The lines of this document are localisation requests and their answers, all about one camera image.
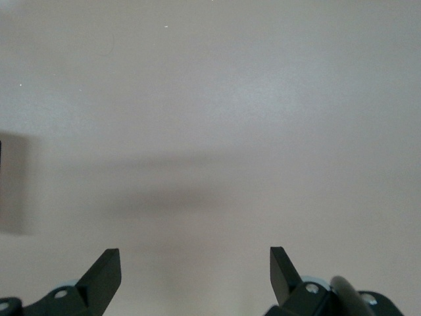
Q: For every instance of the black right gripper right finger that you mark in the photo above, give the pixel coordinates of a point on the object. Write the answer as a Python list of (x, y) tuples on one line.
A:
[(289, 296)]

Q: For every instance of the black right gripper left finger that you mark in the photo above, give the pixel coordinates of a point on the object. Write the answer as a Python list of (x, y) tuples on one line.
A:
[(95, 289)]

